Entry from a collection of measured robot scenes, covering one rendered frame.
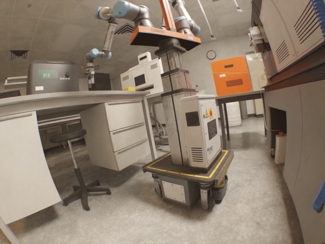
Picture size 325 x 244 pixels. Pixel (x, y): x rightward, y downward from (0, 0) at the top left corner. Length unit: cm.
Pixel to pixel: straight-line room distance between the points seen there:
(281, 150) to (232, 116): 200
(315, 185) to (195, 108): 65
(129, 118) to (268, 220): 138
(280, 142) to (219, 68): 104
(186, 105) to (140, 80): 158
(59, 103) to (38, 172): 48
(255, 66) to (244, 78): 286
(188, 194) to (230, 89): 123
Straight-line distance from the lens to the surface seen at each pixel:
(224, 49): 501
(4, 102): 95
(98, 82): 371
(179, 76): 83
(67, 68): 116
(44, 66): 112
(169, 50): 93
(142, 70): 222
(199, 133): 71
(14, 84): 332
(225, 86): 164
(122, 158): 128
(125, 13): 93
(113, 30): 137
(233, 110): 320
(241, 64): 168
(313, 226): 62
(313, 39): 65
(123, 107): 132
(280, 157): 146
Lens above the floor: 65
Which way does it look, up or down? 5 degrees down
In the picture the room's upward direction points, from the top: 10 degrees counter-clockwise
